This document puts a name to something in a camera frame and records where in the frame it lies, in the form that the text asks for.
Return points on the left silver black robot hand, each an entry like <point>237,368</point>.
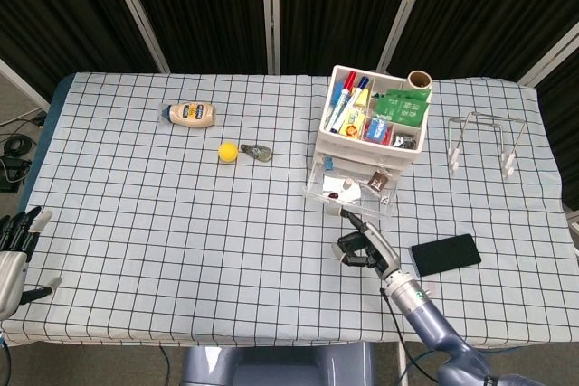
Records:
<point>9,273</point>

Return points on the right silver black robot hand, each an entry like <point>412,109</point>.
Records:
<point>382,250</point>

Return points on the clear plastic drawer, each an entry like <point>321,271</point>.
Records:
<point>353,207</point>

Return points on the small grey object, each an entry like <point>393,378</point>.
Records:
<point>348,184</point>

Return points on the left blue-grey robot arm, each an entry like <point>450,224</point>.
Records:
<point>1,336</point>

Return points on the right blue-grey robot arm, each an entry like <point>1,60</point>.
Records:
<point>434,327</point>

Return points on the white plastic drawer organizer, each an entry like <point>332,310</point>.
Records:
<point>362,151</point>

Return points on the white die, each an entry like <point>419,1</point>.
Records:
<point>385,200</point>

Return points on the black smartphone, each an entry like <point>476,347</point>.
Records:
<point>445,254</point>

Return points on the brown small packet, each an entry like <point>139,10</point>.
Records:
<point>377,180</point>

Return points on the black power adapter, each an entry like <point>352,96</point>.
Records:
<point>11,173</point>

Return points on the blue binder clip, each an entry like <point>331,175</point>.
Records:
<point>328,162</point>

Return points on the black binder clips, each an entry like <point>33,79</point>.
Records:
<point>405,141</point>

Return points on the white table leg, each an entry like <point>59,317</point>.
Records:
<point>402,363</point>

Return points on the blue red small packet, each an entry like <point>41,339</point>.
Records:
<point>377,129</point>

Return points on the green printed packet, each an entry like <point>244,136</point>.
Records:
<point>402,112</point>
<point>409,94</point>

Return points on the blue padded table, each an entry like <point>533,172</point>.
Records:
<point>45,133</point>

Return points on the yellow sticky note pad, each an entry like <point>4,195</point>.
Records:
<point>361,97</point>

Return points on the blue-grey robot torso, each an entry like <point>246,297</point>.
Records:
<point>271,365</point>

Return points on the blue eraser block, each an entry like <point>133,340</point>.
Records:
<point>339,93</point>

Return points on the blue cap whiteboard marker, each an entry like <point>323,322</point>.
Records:
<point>363,82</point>

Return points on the red cap whiteboard marker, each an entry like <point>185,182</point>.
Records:
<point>351,79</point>

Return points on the brown cardboard tube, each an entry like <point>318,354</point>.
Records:
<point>419,79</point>

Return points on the white black checkered tablecloth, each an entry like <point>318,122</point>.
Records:
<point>203,246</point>

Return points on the yellow ball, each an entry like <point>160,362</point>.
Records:
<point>228,152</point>

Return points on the mayonnaise squeeze bottle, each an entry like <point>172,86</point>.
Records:
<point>192,115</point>

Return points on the black folding screen white frame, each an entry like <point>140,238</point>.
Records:
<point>203,6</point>

